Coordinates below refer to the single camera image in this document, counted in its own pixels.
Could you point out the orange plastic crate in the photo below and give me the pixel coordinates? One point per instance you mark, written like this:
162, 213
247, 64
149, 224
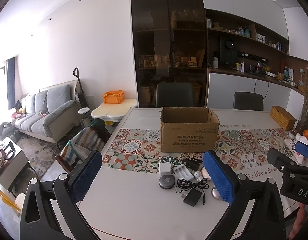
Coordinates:
114, 97

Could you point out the dark glass display cabinet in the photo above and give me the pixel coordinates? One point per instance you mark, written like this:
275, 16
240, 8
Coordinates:
170, 45

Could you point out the cream side table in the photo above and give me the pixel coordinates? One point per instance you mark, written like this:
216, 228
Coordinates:
113, 113

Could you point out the white cylindrical air purifier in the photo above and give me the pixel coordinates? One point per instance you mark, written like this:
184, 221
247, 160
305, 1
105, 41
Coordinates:
85, 117

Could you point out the upright vacuum cleaner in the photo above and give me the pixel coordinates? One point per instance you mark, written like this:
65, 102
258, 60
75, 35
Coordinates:
80, 94

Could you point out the brown cardboard box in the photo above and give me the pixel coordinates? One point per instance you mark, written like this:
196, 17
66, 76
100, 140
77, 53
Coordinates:
188, 129

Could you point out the dark dining chair left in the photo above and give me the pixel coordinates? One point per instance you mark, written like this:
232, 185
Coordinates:
176, 94

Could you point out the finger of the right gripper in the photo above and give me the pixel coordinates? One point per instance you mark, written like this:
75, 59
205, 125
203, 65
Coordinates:
302, 149
282, 162

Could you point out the grey sofa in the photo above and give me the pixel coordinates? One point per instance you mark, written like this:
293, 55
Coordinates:
51, 113

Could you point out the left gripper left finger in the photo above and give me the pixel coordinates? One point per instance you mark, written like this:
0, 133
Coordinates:
38, 219

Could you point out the round black disc device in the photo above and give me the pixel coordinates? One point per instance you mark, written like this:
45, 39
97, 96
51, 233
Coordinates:
167, 181

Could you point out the black power adapter with cable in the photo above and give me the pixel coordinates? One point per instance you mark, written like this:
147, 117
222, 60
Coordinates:
195, 190

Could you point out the coffee table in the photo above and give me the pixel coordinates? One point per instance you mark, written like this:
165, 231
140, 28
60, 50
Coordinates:
16, 166

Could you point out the patterned table runner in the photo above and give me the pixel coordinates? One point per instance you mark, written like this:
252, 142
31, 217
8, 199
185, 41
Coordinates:
139, 150

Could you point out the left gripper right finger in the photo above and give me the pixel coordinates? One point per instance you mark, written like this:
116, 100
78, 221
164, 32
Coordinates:
266, 220

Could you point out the dark dining chair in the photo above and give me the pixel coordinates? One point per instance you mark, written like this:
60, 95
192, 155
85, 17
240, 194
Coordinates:
176, 94
248, 101

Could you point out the white plastic bag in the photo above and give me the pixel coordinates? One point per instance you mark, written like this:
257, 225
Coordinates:
294, 138

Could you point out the white square power adapter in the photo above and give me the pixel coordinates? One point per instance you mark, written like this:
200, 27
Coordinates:
164, 169

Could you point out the black rectangular device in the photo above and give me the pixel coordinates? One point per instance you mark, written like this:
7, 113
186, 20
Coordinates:
193, 164

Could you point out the woven bamboo tissue box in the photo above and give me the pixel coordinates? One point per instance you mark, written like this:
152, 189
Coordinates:
282, 117

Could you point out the dark dining chair right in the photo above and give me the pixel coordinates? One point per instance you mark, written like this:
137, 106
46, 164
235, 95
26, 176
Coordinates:
248, 101

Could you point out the person's right hand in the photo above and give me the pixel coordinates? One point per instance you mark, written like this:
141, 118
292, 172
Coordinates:
298, 223

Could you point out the silver egg-shaped case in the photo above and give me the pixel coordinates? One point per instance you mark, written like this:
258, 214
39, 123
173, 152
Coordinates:
215, 194

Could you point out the striped cushion chair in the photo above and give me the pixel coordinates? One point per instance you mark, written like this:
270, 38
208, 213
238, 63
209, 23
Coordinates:
81, 145

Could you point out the white battery charger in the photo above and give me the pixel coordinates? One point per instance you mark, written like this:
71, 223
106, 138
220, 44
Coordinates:
182, 172

